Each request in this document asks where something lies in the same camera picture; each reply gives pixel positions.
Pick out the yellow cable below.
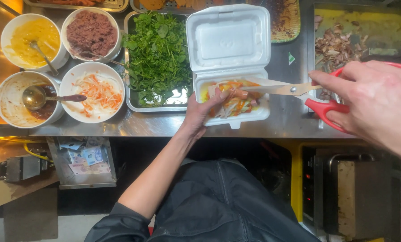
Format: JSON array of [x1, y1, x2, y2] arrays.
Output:
[[0, 136, 54, 164]]

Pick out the white bowl of pickled carrot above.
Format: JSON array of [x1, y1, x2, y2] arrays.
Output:
[[59, 62, 126, 124]]

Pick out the heap of green herbs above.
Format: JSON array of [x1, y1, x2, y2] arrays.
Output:
[[122, 11, 193, 107]]

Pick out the metal ladle with brown handle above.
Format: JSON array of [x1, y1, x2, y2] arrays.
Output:
[[22, 85, 88, 111]]

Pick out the pile of chopped meat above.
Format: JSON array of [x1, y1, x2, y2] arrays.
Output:
[[314, 15, 371, 101]]

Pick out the metal herb tray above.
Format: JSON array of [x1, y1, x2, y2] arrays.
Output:
[[123, 11, 197, 113]]

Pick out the heap of banknotes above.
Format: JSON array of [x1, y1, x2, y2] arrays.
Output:
[[58, 136, 111, 175]]

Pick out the pink sausage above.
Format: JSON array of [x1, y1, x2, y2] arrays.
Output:
[[228, 88, 250, 100]]

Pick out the white bowl of brown pate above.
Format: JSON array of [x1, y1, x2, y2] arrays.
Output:
[[61, 7, 122, 64]]

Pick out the white bowl of yellow sauce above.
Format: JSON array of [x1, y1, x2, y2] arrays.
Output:
[[0, 13, 70, 73]]

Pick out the person's left hand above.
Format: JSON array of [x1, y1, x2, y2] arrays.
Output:
[[181, 89, 233, 139]]

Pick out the yellow-green chopping board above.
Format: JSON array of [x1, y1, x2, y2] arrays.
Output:
[[313, 8, 401, 66]]

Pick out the white foam takeaway box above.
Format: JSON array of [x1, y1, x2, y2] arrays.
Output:
[[186, 4, 272, 130]]

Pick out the person's black jacket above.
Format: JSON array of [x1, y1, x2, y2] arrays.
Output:
[[84, 159, 321, 242]]

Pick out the person's right hand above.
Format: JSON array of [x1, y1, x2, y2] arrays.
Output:
[[308, 60, 401, 164]]

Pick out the metal tray of orange food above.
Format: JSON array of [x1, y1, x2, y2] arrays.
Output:
[[23, 0, 130, 13]]

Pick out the red-handled scissors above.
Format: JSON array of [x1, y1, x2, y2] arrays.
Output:
[[241, 61, 401, 134]]

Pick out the white bowl of red sauce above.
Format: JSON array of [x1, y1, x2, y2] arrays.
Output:
[[0, 71, 65, 129]]

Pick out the metal spoon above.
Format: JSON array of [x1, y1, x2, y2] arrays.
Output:
[[29, 40, 59, 76], [77, 50, 128, 68]]

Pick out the mixed vegetable and meat filling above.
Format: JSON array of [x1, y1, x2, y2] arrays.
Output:
[[200, 80, 264, 119]]

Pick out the green woven tray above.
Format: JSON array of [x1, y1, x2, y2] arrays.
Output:
[[265, 0, 301, 44]]

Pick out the black metal device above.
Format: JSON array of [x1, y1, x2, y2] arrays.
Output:
[[0, 155, 50, 183]]

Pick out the metal cash drawer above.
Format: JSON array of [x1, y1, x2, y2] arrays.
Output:
[[47, 136, 118, 190]]

